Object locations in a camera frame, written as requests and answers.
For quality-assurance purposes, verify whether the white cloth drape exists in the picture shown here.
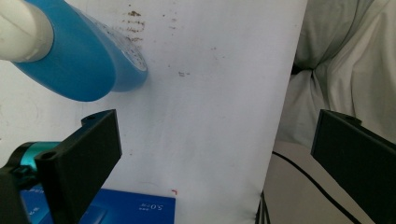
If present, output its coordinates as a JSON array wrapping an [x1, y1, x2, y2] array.
[[275, 0, 396, 151]]

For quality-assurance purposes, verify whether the black cable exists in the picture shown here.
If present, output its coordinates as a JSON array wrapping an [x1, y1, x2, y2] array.
[[271, 150, 364, 224]]

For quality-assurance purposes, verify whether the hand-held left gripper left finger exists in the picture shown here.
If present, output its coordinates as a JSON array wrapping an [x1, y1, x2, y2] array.
[[35, 109, 122, 224]]

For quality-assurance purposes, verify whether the blue cardboard box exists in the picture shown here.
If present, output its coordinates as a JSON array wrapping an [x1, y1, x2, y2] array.
[[20, 183, 177, 224]]

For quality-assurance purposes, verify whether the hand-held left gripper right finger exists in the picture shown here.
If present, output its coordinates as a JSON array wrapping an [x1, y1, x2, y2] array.
[[310, 109, 396, 224]]

